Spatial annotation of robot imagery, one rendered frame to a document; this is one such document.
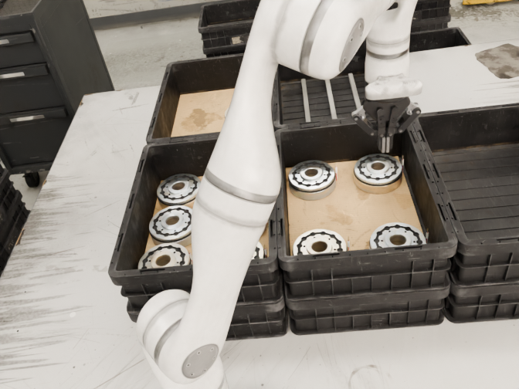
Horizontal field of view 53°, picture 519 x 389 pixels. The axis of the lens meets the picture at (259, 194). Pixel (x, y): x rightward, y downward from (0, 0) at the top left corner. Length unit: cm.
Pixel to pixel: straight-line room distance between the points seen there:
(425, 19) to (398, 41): 184
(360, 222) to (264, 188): 52
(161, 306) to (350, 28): 41
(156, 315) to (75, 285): 62
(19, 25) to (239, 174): 191
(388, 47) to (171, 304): 52
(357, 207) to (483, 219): 25
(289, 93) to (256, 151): 94
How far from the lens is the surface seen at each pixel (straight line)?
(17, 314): 132
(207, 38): 267
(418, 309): 104
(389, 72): 92
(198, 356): 69
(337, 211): 111
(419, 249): 91
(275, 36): 57
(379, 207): 112
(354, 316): 104
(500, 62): 191
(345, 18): 56
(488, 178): 122
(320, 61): 56
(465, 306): 106
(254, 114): 59
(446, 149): 128
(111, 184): 155
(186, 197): 116
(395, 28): 89
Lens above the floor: 159
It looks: 41 degrees down
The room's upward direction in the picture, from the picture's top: 10 degrees counter-clockwise
